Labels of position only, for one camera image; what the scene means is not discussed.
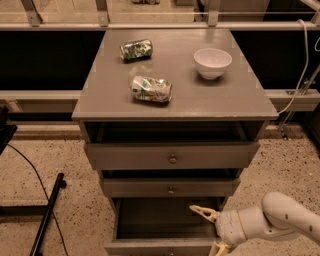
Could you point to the metal railing frame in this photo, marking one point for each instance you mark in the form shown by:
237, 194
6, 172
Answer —
101, 15

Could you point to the white bowl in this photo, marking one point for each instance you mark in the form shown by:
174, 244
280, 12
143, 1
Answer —
212, 63

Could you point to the grey top drawer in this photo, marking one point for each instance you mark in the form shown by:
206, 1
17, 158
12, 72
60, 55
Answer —
154, 156

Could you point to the black equipment on left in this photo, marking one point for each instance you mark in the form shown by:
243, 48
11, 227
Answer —
7, 129

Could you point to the grey drawer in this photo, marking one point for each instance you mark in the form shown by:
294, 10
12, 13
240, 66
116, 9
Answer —
154, 156
166, 187
162, 227

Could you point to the grey wooden drawer cabinet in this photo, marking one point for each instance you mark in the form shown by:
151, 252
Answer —
229, 109

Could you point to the grey bottom drawer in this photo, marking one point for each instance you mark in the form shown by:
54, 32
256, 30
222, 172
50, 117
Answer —
162, 227

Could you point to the crushed white green can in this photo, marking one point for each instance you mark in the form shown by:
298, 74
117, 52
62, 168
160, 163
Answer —
151, 89

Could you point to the black stand leg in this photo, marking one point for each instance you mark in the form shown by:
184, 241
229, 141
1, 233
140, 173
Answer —
48, 211

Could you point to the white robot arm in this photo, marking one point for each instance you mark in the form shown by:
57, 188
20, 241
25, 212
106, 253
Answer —
279, 218

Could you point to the grey middle drawer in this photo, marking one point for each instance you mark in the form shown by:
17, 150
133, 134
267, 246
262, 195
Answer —
166, 187

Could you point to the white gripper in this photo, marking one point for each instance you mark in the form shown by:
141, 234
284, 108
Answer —
228, 226

